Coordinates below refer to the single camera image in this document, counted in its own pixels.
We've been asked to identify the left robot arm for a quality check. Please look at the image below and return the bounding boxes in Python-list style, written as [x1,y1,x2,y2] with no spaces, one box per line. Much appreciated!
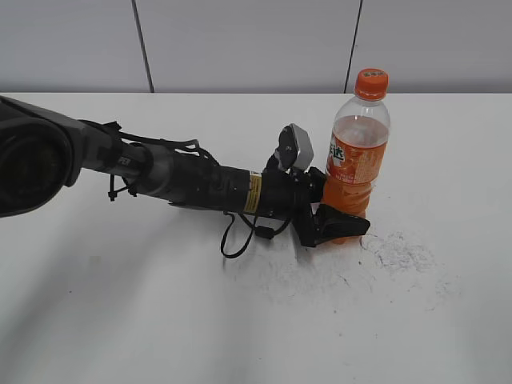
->
[1,97,370,247]

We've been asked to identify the orange bottle cap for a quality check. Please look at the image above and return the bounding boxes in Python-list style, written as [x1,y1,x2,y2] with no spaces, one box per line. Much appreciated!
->
[354,68,389,101]

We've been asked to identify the orange soda plastic bottle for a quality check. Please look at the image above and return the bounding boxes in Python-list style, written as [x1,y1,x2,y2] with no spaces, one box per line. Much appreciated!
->
[322,86,391,218]

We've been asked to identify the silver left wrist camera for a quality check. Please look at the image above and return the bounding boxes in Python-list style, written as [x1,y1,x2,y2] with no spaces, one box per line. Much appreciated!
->
[274,123,314,171]

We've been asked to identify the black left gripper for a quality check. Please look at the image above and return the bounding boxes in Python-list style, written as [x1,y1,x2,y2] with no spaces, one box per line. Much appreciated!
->
[258,166,370,246]

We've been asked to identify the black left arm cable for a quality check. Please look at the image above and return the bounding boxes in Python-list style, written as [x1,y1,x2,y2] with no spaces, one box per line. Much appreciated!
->
[218,211,295,259]

